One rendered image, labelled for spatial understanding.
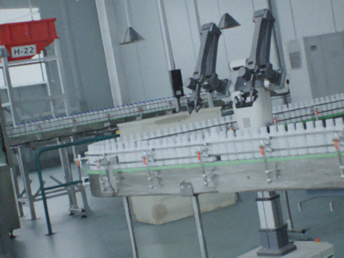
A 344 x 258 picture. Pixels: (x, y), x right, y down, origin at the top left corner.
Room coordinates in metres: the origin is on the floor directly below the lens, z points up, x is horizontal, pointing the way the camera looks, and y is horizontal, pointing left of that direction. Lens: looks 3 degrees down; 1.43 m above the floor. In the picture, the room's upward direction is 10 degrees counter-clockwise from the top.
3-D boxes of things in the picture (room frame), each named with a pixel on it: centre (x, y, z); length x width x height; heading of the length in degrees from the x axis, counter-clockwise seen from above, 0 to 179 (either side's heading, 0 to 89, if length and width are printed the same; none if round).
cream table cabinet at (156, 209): (8.70, 0.01, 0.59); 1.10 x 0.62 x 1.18; 118
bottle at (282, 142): (3.90, -0.58, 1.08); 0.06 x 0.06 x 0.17
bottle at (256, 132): (4.03, -0.46, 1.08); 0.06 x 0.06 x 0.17
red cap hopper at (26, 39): (10.83, 1.94, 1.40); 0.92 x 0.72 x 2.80; 118
